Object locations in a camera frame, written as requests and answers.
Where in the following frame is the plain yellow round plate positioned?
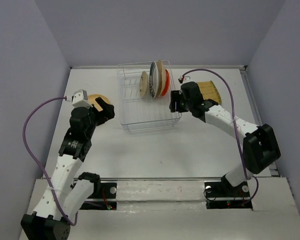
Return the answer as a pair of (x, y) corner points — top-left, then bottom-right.
(86, 94), (112, 113)

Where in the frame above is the orange round plate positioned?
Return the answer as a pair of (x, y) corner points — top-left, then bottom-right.
(161, 69), (170, 97)

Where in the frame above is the white plate with green rim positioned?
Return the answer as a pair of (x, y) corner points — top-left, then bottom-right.
(149, 61), (160, 98)

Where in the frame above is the cream plate with leaf pattern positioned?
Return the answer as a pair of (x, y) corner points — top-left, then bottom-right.
(156, 60), (166, 97)

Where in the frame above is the white wire dish rack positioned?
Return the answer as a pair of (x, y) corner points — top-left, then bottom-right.
(117, 60), (182, 132)

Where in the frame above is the small cream plate with flowers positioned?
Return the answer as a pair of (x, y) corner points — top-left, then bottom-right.
(139, 71), (149, 99)

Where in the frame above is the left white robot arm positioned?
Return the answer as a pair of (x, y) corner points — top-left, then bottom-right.
(20, 96), (115, 240)

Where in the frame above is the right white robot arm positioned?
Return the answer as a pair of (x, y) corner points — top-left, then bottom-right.
(169, 81), (281, 196)

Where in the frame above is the yellow green bamboo-pattern plate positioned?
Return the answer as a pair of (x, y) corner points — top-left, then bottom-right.
(197, 81), (222, 105)

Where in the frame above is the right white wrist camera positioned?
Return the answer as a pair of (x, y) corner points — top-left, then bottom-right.
(178, 75), (192, 85)

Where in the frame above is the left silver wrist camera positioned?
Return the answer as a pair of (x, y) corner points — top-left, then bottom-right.
(71, 89), (91, 108)

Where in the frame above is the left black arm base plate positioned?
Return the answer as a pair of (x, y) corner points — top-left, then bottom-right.
(80, 182), (117, 211)

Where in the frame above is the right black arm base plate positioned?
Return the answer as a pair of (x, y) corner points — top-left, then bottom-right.
(203, 181), (253, 210)

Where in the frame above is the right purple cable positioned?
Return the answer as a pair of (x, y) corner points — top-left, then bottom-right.
(181, 69), (260, 208)

